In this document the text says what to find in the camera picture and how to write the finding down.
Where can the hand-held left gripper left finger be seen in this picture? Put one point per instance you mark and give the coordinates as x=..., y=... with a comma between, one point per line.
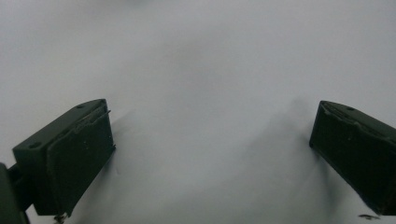
x=74, y=155

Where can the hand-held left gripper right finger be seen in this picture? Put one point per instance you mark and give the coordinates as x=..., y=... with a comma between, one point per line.
x=358, y=149

